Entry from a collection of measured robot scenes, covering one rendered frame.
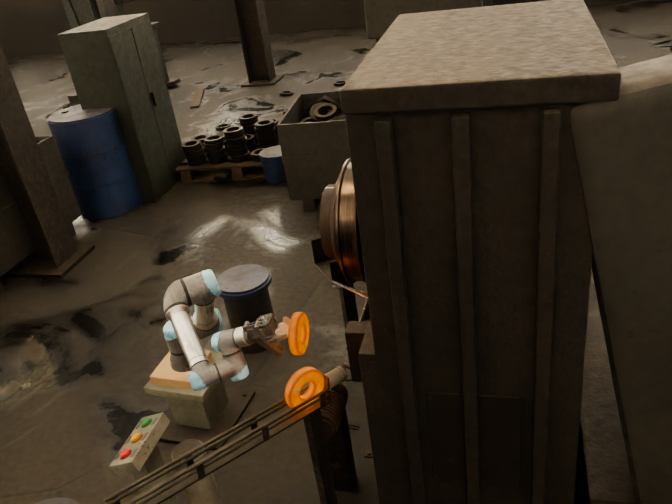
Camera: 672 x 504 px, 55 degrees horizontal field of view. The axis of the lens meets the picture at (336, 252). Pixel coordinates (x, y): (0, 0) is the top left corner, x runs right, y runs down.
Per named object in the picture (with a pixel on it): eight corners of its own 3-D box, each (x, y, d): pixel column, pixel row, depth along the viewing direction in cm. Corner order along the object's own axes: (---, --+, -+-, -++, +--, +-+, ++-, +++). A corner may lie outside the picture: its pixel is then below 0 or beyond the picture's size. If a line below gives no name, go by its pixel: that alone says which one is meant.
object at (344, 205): (384, 244, 272) (373, 139, 249) (362, 308, 232) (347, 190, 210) (369, 244, 273) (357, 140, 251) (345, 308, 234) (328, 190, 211)
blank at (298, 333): (306, 304, 237) (297, 304, 238) (294, 326, 223) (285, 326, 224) (311, 340, 243) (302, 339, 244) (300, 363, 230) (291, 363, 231)
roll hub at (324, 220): (353, 235, 262) (345, 172, 248) (338, 272, 238) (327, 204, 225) (340, 236, 263) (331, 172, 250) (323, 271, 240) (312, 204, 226)
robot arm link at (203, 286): (186, 323, 307) (177, 274, 260) (216, 312, 312) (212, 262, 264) (195, 345, 303) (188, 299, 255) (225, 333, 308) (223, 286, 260)
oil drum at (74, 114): (157, 191, 599) (130, 97, 555) (125, 220, 549) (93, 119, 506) (102, 192, 614) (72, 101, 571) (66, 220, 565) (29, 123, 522)
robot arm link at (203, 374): (150, 283, 258) (192, 385, 232) (177, 274, 261) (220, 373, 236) (155, 299, 267) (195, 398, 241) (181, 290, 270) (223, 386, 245)
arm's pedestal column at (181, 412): (148, 439, 314) (133, 399, 301) (188, 384, 346) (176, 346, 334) (220, 451, 301) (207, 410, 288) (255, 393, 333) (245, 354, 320)
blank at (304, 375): (315, 411, 230) (309, 407, 232) (330, 371, 229) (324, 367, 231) (283, 410, 219) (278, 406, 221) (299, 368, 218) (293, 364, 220)
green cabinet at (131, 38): (112, 203, 587) (56, 34, 514) (148, 172, 645) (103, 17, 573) (159, 202, 574) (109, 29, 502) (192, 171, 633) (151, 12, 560)
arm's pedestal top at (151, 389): (145, 394, 303) (142, 387, 301) (179, 352, 329) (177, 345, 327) (204, 402, 292) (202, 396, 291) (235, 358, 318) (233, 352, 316)
